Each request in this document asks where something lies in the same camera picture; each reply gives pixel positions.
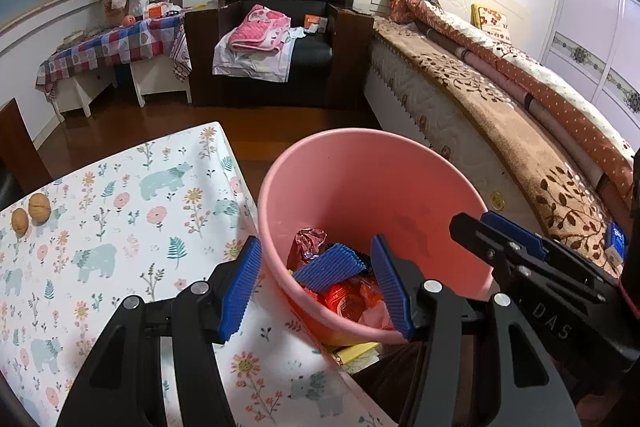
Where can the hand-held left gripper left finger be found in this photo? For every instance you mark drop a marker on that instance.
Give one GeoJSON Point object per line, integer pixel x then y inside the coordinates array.
{"type": "Point", "coordinates": [240, 292]}

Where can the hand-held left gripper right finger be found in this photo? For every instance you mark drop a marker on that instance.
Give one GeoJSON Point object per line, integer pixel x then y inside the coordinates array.
{"type": "Point", "coordinates": [392, 287]}

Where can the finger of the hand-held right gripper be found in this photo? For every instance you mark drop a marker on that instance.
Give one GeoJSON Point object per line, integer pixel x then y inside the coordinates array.
{"type": "Point", "coordinates": [470, 227]}
{"type": "Point", "coordinates": [515, 232]}

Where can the red snack wrapper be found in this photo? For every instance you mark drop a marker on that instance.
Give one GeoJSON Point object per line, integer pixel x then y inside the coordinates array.
{"type": "Point", "coordinates": [345, 302]}

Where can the blue foam net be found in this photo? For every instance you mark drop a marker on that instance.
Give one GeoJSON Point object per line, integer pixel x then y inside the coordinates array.
{"type": "Point", "coordinates": [330, 267]}

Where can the yellow snack wrapper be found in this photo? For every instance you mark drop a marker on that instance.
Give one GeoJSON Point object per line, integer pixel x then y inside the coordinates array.
{"type": "Point", "coordinates": [357, 352]}

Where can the pink plastic bucket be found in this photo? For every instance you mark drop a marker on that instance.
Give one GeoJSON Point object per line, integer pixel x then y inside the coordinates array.
{"type": "Point", "coordinates": [360, 187]}

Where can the round yellow sticker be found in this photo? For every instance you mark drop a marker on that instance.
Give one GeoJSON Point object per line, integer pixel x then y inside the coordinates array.
{"type": "Point", "coordinates": [496, 200]}

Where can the small blue packet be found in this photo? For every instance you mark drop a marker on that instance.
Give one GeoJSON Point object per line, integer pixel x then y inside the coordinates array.
{"type": "Point", "coordinates": [617, 239]}

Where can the brown leaf pattern blanket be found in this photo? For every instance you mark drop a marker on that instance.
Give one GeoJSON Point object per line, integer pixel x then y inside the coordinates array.
{"type": "Point", "coordinates": [490, 107]}

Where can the orange dotted quilt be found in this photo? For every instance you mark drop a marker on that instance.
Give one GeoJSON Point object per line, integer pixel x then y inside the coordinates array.
{"type": "Point", "coordinates": [565, 107]}

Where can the yellow flower pillow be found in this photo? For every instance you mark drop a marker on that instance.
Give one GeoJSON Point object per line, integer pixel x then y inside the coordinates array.
{"type": "Point", "coordinates": [492, 19]}

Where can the brown walnut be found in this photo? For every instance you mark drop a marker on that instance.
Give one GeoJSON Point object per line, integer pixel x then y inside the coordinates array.
{"type": "Point", "coordinates": [20, 222]}
{"type": "Point", "coordinates": [39, 207]}

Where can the white side table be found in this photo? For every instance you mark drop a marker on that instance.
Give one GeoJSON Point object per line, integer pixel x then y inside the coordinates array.
{"type": "Point", "coordinates": [160, 79]}

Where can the white cloth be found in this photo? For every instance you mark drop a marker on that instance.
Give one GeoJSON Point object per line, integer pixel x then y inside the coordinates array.
{"type": "Point", "coordinates": [250, 64]}

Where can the lilac wardrobe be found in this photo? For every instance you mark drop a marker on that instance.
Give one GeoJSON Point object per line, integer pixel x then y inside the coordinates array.
{"type": "Point", "coordinates": [590, 17]}

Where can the small orange box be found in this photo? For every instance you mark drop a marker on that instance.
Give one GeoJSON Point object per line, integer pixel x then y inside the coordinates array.
{"type": "Point", "coordinates": [314, 19]}

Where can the pink folded cloth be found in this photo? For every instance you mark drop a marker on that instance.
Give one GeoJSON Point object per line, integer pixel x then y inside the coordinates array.
{"type": "Point", "coordinates": [255, 32]}

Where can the black leather armchair wooden sides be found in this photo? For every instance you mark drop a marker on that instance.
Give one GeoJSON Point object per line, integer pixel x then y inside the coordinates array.
{"type": "Point", "coordinates": [17, 147]}

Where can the checkered cloth side table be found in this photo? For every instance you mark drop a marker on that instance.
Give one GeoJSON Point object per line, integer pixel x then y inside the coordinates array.
{"type": "Point", "coordinates": [115, 42]}

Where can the small orange ball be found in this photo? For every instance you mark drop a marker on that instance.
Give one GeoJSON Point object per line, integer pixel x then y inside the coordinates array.
{"type": "Point", "coordinates": [128, 21]}

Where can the orange and white box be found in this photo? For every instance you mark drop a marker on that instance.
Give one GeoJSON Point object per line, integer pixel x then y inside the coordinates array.
{"type": "Point", "coordinates": [155, 11]}

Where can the flat white box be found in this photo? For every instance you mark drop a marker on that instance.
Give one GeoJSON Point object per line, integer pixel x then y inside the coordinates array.
{"type": "Point", "coordinates": [73, 38]}

